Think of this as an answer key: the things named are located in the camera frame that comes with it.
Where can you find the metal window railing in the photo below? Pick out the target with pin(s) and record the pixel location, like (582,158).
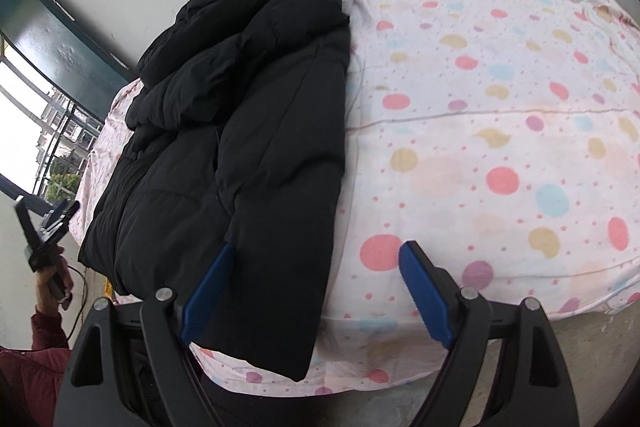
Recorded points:
(55,132)

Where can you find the dark cloth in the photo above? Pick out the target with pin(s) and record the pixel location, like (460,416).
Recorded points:
(310,409)

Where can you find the small yellow object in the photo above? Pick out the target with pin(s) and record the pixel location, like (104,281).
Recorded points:
(108,289)

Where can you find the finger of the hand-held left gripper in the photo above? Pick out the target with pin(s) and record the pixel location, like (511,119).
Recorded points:
(65,217)
(22,222)

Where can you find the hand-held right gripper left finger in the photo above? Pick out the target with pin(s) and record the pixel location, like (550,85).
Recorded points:
(205,294)

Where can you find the green tree outside window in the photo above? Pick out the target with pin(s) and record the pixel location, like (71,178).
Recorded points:
(62,182)

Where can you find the polka dot bed sheet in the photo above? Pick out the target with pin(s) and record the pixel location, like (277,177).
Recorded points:
(475,132)

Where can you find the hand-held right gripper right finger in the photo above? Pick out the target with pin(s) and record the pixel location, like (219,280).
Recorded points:
(425,292)

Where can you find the black hooded puffer jacket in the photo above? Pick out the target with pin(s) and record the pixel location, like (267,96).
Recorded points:
(240,147)

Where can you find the building outside window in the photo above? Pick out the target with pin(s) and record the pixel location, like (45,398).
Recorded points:
(70,127)

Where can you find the dark teal window frame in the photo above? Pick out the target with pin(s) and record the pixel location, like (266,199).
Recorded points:
(65,47)

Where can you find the person's left hand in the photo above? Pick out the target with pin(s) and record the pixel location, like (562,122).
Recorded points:
(47,292)

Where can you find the person's left forearm maroon sleeve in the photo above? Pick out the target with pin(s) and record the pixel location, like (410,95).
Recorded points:
(30,367)

